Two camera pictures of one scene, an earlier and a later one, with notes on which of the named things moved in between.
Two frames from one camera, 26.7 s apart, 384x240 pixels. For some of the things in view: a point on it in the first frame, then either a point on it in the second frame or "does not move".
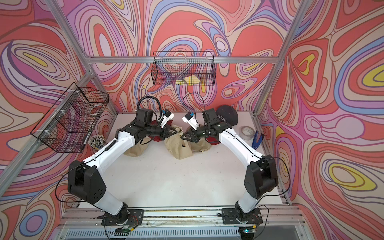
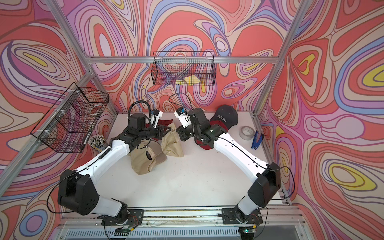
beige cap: (201, 146) to (171, 142)
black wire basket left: (69, 125) does not move
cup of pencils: (97, 141) does not move
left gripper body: (155, 131) does not move
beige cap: (178, 147) to (147, 156)
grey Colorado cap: (227, 113) does not move
